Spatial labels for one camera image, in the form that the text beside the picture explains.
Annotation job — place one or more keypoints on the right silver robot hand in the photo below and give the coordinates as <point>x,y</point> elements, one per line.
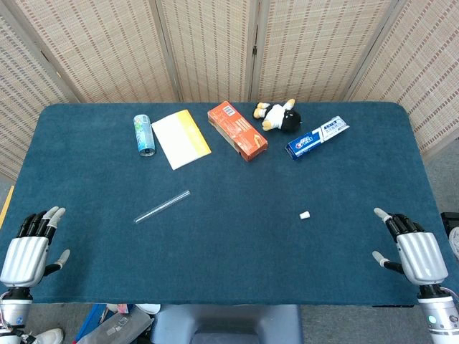
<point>419,254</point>

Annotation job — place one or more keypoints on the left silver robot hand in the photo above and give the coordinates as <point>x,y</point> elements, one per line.
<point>25,258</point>

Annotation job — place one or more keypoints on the small white cap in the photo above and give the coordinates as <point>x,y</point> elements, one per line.
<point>305,215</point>

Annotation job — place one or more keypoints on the clear plastic tube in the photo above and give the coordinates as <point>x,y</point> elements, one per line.
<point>161,207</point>

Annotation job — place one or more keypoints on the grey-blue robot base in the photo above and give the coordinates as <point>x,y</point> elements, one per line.
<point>229,322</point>

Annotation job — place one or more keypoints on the white round object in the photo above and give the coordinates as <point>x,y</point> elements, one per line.
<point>454,243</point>

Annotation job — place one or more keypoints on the white shoe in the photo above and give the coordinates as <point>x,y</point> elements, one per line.
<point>148,308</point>
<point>48,337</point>

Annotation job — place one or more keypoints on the blue flat item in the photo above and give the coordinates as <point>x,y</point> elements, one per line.
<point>94,319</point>

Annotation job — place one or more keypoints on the grey bag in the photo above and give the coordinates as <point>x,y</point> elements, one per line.
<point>118,328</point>

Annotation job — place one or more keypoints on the blue toothpaste box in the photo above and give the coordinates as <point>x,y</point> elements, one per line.
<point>315,138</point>

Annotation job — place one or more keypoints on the light blue beverage can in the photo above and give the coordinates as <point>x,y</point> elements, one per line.
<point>144,136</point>

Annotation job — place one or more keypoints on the blue table cloth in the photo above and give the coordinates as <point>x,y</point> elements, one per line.
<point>229,251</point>

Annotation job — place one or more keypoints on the plush penguin toy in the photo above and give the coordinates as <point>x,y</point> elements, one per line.
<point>283,118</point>

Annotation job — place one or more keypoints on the white and yellow notebook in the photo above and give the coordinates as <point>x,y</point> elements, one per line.
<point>179,141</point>

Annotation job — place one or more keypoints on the orange cardboard box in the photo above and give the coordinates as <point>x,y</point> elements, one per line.
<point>238,130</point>

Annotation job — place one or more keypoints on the woven folding screen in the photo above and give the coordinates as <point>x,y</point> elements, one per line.
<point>215,46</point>

